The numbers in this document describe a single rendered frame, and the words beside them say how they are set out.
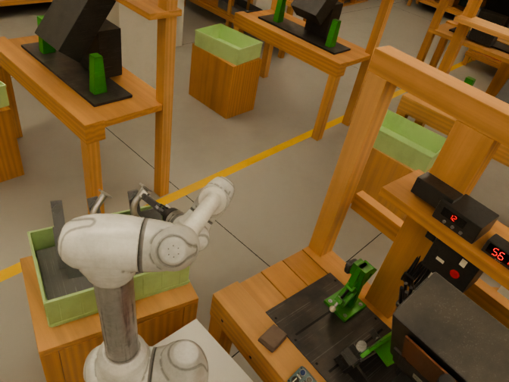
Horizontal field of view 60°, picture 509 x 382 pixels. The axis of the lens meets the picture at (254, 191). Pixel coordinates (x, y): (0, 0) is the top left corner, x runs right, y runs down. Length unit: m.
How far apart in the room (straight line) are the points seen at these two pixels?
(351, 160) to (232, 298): 0.79
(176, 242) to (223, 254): 2.36
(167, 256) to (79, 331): 1.07
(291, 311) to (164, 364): 0.70
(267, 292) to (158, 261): 1.10
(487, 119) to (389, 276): 0.80
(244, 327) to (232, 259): 1.48
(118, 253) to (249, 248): 2.45
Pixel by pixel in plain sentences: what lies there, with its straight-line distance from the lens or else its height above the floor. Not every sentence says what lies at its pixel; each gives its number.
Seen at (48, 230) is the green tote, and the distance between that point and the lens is 2.20.
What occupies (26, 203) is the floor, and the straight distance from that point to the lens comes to 3.83.
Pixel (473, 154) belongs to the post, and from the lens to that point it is 1.62.
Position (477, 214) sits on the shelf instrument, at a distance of 1.65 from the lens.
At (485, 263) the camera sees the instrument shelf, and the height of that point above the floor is 1.54.
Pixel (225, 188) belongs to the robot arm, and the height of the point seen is 1.47.
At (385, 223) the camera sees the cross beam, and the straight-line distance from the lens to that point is 2.03.
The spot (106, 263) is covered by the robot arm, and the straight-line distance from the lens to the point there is 1.07.
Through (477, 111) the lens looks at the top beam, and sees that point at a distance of 1.59.
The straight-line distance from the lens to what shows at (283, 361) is 1.85.
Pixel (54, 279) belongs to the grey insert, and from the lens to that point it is 2.13.
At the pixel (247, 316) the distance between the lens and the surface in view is 1.93.
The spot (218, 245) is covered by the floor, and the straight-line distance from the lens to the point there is 3.41.
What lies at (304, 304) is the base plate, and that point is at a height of 0.90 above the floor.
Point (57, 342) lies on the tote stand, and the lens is 2.01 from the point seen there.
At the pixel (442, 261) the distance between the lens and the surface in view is 1.70.
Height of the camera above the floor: 2.47
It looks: 38 degrees down
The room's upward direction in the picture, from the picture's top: 12 degrees clockwise
